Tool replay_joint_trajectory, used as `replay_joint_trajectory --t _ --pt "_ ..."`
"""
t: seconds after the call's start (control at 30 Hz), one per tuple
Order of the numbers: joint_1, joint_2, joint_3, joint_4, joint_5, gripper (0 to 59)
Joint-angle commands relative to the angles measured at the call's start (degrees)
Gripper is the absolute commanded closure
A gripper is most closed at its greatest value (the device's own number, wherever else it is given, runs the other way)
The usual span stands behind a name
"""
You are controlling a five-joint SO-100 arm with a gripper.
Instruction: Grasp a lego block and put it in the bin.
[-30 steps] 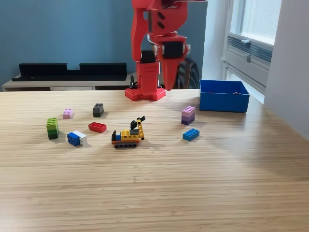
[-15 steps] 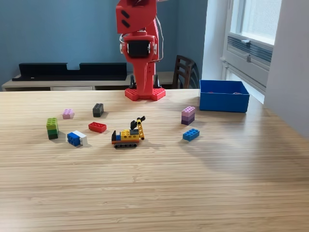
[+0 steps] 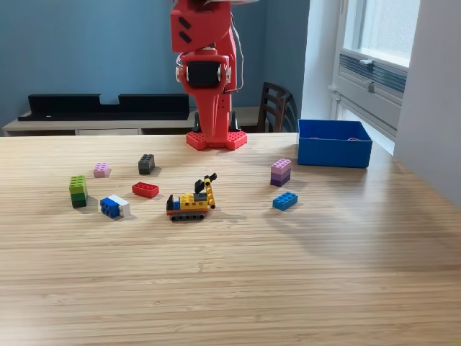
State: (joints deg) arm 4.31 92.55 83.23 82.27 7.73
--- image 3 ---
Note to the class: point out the blue white brick block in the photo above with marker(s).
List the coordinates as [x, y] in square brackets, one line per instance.
[113, 207]

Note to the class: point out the tan yellow red brick stack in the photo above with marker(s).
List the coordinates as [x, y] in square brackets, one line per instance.
[356, 139]

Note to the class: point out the blue plastic bin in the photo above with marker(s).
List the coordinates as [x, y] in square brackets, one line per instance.
[333, 153]

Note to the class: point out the black table clamp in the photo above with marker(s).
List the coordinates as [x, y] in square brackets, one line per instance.
[235, 124]

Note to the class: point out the dark wooden chair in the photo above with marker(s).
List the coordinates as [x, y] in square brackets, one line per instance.
[273, 104]

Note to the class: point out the dark grey brick stack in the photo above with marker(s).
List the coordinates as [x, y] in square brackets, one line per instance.
[146, 165]

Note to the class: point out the purple brick stack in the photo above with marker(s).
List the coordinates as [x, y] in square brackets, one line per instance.
[281, 173]

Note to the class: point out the red flat brick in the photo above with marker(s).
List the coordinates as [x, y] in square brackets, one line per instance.
[145, 190]

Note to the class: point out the yellow toy digger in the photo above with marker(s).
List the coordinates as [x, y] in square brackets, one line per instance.
[191, 203]

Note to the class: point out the pink brick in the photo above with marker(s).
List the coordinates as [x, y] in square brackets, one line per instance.
[101, 170]

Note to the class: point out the blue brick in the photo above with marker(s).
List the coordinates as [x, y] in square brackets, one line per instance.
[284, 202]

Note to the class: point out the pale wooden sideboard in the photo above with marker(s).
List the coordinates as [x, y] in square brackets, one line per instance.
[54, 126]

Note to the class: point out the white window latch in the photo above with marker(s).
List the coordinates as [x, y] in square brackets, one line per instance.
[366, 61]

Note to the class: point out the green brick stack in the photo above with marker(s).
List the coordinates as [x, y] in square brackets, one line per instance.
[78, 191]

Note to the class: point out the grey window vent grille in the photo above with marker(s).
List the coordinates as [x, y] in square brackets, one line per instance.
[385, 75]

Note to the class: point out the white window frame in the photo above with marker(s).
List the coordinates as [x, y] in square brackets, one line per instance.
[389, 57]

